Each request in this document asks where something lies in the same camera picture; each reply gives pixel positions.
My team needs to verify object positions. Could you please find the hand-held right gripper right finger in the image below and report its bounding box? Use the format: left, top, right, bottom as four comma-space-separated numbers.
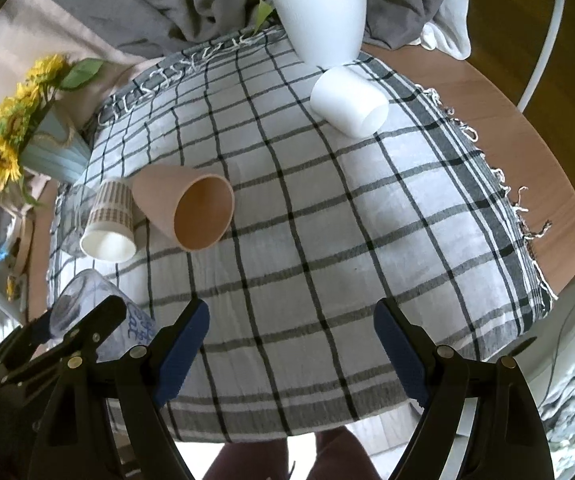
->
373, 298, 556, 480

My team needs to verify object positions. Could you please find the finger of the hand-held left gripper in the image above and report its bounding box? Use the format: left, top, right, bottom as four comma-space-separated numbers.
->
14, 295, 128, 386
0, 312, 53, 376

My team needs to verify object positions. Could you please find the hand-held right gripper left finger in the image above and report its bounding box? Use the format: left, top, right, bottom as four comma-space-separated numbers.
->
27, 299, 211, 480

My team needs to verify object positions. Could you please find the clear cup with blue print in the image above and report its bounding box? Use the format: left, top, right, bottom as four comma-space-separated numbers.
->
50, 268, 158, 362

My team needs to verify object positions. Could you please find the patterned paper cup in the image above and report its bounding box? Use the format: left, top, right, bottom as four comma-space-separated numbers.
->
79, 178, 138, 262

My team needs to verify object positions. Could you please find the beige cup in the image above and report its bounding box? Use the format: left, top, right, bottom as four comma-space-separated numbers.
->
131, 164, 236, 252

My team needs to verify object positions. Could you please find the plain white cup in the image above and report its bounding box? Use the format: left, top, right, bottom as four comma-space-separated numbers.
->
310, 65, 390, 139

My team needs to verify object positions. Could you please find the clear drinking glass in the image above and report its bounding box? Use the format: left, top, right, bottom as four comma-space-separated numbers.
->
57, 182, 99, 257

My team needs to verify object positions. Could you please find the person's right leg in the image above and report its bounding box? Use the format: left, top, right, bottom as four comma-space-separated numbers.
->
314, 425, 384, 480

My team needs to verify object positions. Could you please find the person's leg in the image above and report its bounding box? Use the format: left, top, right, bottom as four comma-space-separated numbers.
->
201, 432, 289, 480
314, 425, 384, 480

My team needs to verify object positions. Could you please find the person's left leg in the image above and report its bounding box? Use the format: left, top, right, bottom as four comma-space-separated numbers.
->
201, 432, 289, 480

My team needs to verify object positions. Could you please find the checked tablecloth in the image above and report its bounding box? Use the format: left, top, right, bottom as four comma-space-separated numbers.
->
46, 26, 554, 444

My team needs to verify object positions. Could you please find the light blue ribbed vase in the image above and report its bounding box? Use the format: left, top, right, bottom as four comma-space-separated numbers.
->
19, 107, 92, 185

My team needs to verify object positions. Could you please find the yellow sunflower bouquet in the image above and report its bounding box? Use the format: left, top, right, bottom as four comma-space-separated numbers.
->
0, 53, 106, 207

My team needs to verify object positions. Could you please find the beige cloth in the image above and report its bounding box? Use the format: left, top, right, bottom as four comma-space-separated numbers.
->
0, 0, 178, 171

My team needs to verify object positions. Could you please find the white cloth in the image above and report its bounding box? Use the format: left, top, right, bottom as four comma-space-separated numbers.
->
419, 0, 473, 62

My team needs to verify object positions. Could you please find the white plant pot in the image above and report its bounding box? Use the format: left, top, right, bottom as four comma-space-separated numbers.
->
268, 0, 369, 69

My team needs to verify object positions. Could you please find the grey cable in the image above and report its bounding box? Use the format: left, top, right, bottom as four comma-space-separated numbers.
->
545, 297, 575, 403

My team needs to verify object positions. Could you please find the white tube frame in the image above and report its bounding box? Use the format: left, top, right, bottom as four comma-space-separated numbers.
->
516, 0, 567, 112

